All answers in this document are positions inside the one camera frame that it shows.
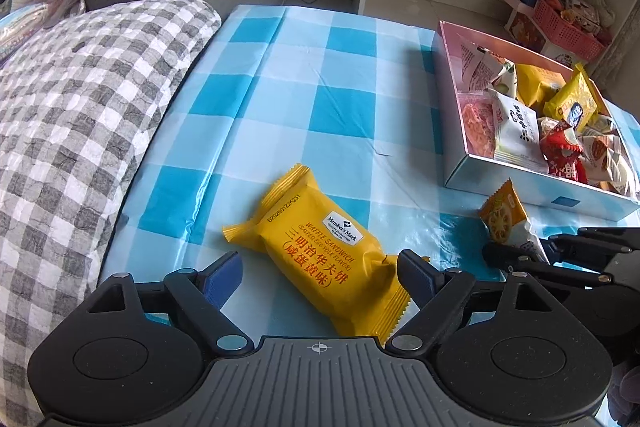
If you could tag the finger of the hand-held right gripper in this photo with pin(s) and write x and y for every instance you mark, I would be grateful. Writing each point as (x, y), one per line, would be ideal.
(590, 244)
(505, 257)

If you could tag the large pink basket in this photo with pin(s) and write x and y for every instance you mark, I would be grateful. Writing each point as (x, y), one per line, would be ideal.
(567, 32)

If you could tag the orange lotus root chip packet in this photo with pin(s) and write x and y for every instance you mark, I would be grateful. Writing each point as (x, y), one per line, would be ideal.
(505, 212)

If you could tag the large yellow waffle snack packet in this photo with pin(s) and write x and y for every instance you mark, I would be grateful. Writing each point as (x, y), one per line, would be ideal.
(320, 252)

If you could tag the white storage crate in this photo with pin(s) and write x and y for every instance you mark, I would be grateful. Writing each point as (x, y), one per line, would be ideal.
(525, 32)

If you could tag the lace curtain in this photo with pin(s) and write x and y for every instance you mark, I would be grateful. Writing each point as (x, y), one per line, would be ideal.
(622, 52)

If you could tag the white walnut print snack packet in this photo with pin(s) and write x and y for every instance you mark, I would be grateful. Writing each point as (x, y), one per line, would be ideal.
(605, 159)
(487, 69)

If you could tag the yellow snack packet red label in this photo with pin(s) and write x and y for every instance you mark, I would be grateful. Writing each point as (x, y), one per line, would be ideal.
(570, 104)

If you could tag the white packet black writing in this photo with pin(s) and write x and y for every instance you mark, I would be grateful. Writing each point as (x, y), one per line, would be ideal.
(517, 132)

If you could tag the pink cardboard box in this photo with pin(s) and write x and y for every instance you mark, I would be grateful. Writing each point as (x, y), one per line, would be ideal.
(500, 181)

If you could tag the blue checked tablecloth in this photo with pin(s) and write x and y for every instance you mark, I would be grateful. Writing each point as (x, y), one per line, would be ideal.
(300, 82)

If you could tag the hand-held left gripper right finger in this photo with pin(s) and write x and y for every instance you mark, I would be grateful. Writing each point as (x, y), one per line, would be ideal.
(417, 281)

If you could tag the grey checked cushion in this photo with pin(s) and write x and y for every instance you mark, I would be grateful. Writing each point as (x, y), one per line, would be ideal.
(75, 132)

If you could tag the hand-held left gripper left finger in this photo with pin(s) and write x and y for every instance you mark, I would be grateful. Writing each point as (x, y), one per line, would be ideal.
(225, 281)

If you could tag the clear packet pink snack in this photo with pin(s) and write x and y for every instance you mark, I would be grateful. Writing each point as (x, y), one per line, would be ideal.
(475, 127)

